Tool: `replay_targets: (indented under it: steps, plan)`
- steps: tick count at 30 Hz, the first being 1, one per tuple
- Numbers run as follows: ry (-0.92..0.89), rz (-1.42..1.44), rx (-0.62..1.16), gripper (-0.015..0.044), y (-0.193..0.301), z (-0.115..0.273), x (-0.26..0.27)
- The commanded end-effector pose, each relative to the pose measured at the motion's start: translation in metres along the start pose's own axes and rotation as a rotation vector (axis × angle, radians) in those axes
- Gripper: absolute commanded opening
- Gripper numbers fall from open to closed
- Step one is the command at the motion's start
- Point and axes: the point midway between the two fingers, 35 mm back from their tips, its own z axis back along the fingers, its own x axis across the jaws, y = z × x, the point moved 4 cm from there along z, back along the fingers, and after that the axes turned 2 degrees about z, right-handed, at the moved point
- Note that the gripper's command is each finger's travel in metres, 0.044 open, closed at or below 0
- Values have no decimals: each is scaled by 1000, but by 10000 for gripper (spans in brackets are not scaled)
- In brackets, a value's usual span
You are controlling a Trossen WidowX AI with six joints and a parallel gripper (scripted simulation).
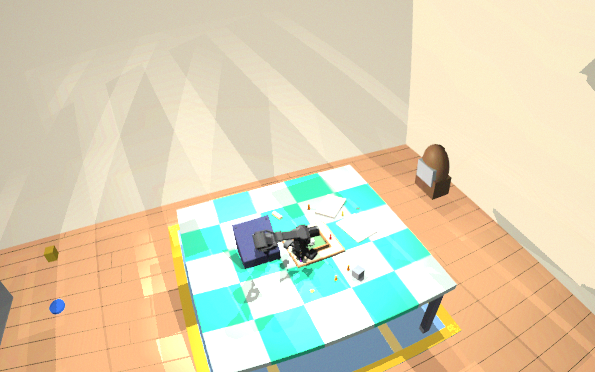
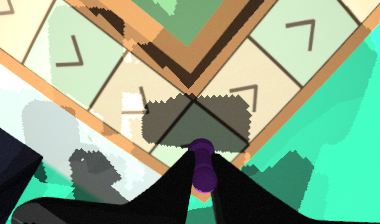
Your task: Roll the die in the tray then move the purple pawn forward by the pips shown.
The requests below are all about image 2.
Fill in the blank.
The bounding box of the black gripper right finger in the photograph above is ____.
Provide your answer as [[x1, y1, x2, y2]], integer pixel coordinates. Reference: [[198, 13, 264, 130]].
[[211, 153, 380, 224]]

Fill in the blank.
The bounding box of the orange board border strip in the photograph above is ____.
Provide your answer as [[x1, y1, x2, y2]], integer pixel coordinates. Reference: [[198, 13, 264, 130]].
[[0, 0, 380, 175]]

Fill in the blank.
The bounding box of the purple pawn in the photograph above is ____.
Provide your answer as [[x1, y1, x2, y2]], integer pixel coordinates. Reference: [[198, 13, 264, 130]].
[[188, 138, 218, 193]]

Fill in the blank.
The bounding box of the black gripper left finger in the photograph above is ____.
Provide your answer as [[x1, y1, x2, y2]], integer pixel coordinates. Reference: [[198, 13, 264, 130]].
[[10, 150, 196, 224]]

